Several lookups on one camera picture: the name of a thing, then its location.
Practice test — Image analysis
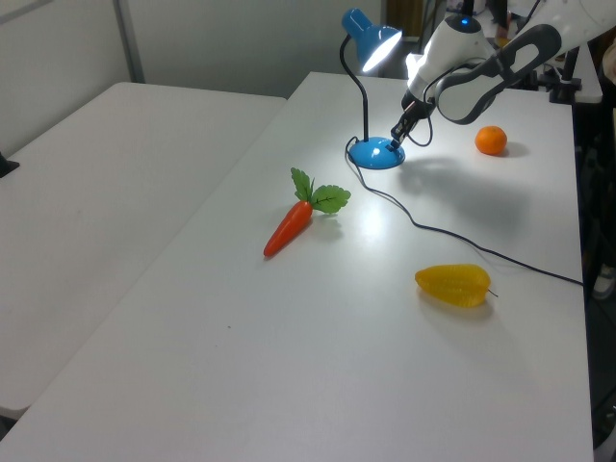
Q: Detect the dark Franka gripper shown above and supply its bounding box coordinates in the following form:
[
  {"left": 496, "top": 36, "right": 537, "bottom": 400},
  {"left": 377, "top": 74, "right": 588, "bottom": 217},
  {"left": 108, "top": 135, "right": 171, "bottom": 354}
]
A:
[{"left": 390, "top": 51, "right": 437, "bottom": 151}]

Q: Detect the yellow toy starfruit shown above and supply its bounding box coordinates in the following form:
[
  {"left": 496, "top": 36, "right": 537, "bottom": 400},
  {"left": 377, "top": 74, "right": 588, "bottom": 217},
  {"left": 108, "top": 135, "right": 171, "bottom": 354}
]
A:
[{"left": 414, "top": 264, "right": 500, "bottom": 309}]

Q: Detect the white sneaker shoe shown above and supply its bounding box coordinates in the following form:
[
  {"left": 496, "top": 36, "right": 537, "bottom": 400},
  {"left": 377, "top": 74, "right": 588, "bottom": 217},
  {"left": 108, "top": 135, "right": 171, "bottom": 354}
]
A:
[{"left": 593, "top": 266, "right": 616, "bottom": 300}]

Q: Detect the black clamp bracket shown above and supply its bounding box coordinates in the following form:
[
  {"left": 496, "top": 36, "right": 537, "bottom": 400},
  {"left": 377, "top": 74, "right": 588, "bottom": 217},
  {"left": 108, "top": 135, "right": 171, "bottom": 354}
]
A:
[{"left": 0, "top": 150, "right": 21, "bottom": 179}]

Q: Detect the black lamp power cord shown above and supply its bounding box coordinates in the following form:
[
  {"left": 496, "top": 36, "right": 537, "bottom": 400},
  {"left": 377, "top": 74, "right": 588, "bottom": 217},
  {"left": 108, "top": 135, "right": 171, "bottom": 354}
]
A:
[{"left": 344, "top": 136, "right": 585, "bottom": 288}]

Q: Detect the black pole with table clamp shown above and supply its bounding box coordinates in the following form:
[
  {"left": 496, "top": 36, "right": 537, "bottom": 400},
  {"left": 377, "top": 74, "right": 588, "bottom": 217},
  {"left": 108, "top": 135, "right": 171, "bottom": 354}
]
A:
[{"left": 550, "top": 43, "right": 592, "bottom": 105}]

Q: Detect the blue desk lamp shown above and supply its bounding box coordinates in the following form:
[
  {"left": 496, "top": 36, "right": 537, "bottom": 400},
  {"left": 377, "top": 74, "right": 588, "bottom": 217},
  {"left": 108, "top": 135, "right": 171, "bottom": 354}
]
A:
[{"left": 339, "top": 8, "right": 407, "bottom": 170}]

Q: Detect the orange mandarin fruit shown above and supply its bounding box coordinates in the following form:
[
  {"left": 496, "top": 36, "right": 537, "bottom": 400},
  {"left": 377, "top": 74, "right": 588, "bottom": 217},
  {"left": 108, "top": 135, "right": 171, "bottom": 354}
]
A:
[{"left": 475, "top": 125, "right": 509, "bottom": 156}]

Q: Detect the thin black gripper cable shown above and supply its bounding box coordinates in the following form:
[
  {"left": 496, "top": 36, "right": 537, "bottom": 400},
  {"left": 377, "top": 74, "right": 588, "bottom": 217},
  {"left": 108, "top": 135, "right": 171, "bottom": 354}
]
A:
[{"left": 407, "top": 114, "right": 434, "bottom": 148}]

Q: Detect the orange toy carrot with leaves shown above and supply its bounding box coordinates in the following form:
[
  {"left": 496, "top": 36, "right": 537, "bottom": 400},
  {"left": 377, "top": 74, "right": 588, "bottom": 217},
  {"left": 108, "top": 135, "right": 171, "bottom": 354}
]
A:
[{"left": 263, "top": 167, "right": 352, "bottom": 259}]

